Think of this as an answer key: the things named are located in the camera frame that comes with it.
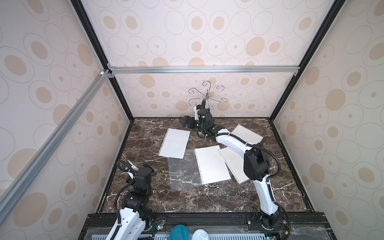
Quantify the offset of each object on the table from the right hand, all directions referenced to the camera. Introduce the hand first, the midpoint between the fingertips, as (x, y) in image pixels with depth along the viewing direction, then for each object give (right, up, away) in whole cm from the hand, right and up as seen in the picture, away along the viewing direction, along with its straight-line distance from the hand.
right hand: (191, 119), depth 92 cm
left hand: (-24, -25, -13) cm, 37 cm away
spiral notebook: (+7, -29, +1) cm, 30 cm away
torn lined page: (-12, -16, +14) cm, 25 cm away
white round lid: (+5, -53, -26) cm, 60 cm away
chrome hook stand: (+10, +13, -3) cm, 17 cm away
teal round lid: (-4, -52, -27) cm, 59 cm away
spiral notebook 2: (+41, -11, +18) cm, 46 cm away
